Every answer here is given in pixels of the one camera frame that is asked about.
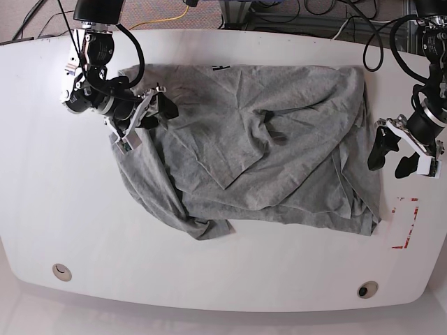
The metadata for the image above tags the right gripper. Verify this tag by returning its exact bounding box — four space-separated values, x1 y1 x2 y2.
104 86 179 139

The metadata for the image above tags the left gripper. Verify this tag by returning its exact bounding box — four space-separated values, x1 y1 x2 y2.
367 107 444 178

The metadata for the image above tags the grey Hugging Face t-shirt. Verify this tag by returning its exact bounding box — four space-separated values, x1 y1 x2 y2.
112 64 381 240

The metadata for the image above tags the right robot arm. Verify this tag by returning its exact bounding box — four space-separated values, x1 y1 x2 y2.
61 1 179 143

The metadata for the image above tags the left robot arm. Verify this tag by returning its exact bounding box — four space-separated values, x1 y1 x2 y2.
367 1 446 179

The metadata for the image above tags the red tape rectangle marking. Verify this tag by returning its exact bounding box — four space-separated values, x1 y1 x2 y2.
387 198 420 250

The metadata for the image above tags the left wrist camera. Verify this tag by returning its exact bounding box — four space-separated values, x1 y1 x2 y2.
416 156 441 179

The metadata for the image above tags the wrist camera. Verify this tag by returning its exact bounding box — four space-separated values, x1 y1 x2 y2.
416 156 441 179
115 132 141 154

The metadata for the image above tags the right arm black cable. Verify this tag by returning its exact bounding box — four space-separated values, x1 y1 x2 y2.
104 22 146 98

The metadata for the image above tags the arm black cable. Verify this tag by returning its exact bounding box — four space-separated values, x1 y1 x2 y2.
104 22 146 98
362 13 430 84

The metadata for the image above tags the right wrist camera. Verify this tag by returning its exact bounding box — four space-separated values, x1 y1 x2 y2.
115 132 141 154

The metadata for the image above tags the yellow cable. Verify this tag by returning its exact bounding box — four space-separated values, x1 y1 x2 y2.
129 0 191 31

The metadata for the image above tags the aluminium frame rail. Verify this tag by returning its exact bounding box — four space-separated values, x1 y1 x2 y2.
218 1 416 47

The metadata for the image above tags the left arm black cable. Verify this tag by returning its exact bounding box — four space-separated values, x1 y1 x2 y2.
362 13 430 84

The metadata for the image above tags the right table cable grommet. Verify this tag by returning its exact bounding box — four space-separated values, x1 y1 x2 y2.
357 281 379 299

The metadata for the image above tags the table cable grommet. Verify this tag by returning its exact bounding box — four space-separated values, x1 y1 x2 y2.
357 281 379 299
52 264 72 282

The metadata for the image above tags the white cable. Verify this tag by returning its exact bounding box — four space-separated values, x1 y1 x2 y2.
331 15 416 41

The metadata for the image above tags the black cable on floor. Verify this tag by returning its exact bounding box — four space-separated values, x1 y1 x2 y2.
10 0 97 41

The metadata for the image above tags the left table cable grommet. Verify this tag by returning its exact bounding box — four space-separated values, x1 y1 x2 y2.
52 264 72 282

